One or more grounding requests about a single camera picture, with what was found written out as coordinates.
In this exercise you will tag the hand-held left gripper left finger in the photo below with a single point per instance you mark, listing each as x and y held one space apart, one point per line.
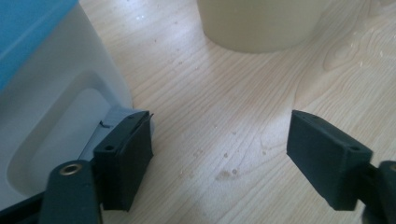
124 161

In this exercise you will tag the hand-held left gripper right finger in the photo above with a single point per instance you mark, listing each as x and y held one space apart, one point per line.
327 161

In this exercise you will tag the white pedal trash can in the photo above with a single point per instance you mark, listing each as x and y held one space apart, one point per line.
62 93

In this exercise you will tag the beige strainer bucket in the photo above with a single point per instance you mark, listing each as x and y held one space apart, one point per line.
258 25

